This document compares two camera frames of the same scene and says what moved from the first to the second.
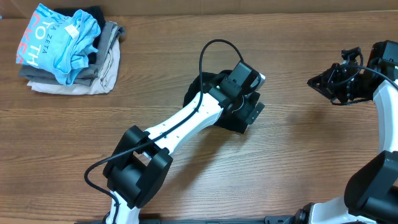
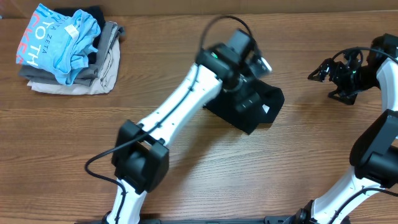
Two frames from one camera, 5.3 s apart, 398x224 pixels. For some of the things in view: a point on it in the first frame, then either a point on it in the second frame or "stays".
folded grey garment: x=113 y=32 stays
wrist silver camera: x=258 y=82 -> x=264 y=65
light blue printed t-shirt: x=59 y=42 stays
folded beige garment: x=103 y=84 stays
